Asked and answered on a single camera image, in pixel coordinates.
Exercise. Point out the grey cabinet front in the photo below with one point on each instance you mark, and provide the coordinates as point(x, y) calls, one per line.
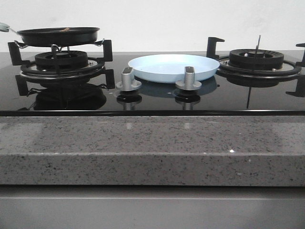
point(151, 208)

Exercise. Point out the black burner head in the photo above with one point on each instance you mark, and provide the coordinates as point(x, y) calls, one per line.
point(67, 60)
point(250, 56)

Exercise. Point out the left silver stove knob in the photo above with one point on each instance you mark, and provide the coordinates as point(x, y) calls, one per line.
point(128, 82)

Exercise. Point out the right black burner head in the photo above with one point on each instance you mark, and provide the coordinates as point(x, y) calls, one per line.
point(250, 56)

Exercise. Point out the silver stove knob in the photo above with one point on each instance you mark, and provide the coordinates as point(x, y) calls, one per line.
point(189, 83)
point(128, 82)

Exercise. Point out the chrome wire pan reducer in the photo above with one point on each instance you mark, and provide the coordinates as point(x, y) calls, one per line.
point(21, 45)

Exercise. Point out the right black pan support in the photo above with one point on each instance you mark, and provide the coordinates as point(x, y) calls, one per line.
point(258, 76)

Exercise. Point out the black pan support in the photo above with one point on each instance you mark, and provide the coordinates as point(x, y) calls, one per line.
point(258, 76)
point(30, 73)

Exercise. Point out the left black burner head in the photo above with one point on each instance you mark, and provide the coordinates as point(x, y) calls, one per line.
point(67, 60)

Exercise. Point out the black frying pan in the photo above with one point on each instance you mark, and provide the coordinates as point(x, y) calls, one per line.
point(45, 37)

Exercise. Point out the grey speckled stone countertop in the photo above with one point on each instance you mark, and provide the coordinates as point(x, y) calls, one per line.
point(154, 150)

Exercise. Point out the light blue plate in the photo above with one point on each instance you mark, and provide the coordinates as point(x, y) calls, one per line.
point(169, 68)

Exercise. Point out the right silver stove knob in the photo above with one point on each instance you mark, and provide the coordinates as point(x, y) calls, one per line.
point(189, 83)

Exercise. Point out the left black pan support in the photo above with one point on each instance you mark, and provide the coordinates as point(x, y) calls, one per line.
point(30, 73)

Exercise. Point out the black glass gas cooktop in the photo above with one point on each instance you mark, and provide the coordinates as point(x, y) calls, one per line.
point(220, 95)

